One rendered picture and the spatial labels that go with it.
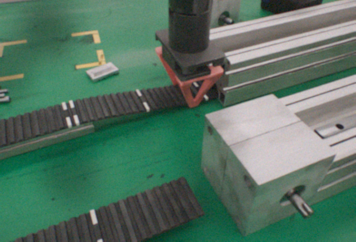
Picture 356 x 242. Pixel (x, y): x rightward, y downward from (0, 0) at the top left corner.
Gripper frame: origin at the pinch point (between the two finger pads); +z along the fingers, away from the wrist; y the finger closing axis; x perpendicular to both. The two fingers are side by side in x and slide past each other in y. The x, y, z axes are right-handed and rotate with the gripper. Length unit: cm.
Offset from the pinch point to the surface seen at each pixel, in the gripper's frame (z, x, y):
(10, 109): 1.5, 26.2, 9.1
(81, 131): 0.2, 17.2, -1.4
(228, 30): -7.3, -9.2, 3.6
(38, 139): 0.2, 22.9, -0.6
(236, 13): -3.6, -18.5, 14.8
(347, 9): -6.8, -33.9, 2.2
